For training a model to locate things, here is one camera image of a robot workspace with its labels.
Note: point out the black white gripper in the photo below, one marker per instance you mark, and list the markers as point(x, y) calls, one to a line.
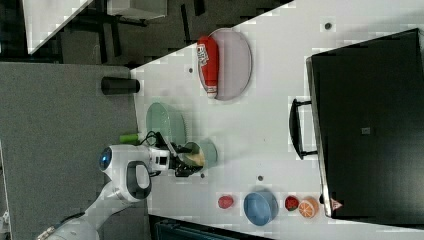
point(164, 155)

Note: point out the yellow peeled toy banana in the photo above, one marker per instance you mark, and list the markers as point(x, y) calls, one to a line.
point(196, 160)

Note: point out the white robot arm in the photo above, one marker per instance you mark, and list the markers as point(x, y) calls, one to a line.
point(130, 169)

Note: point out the green mug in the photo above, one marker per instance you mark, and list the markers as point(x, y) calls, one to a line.
point(208, 149)

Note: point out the green colander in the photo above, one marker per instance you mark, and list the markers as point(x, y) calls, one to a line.
point(168, 121)

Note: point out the green toy cucumber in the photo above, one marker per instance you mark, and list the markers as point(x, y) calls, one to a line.
point(129, 139)

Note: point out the red green toy strawberry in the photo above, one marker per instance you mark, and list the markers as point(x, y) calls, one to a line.
point(225, 202)

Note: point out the blue bowl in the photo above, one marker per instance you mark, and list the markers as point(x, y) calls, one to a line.
point(260, 207)

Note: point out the black cylinder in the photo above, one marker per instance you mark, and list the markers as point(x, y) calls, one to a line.
point(118, 86)

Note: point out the grey round plate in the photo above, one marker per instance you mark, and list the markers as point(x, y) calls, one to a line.
point(235, 64)

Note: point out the red ketchup bottle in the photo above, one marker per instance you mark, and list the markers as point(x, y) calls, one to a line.
point(208, 59)

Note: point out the orange slice toy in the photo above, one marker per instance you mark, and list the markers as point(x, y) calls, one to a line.
point(308, 207)

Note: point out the silver black toaster oven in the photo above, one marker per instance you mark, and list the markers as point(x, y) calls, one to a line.
point(367, 102)

